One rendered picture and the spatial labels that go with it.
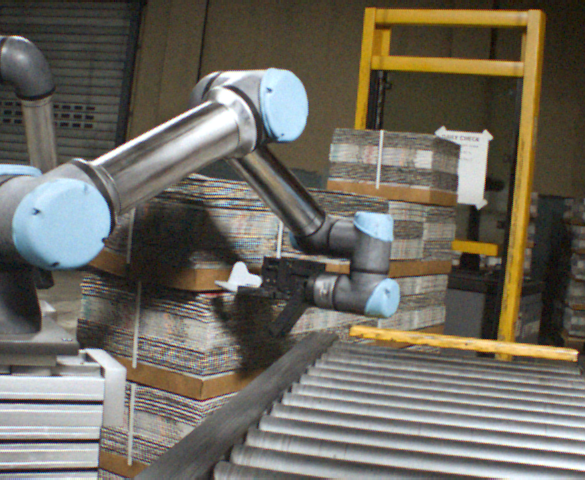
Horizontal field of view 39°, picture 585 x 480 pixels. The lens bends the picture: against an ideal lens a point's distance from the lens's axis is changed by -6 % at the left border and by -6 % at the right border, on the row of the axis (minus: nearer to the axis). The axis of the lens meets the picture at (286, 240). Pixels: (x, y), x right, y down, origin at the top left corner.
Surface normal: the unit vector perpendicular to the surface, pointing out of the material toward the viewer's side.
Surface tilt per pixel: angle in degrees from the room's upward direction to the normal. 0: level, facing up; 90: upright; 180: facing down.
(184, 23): 90
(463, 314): 90
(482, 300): 90
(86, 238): 94
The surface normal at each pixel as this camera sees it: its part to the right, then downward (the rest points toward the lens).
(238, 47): -0.18, 0.04
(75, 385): 0.45, 0.09
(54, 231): 0.65, 0.16
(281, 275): -0.51, -0.01
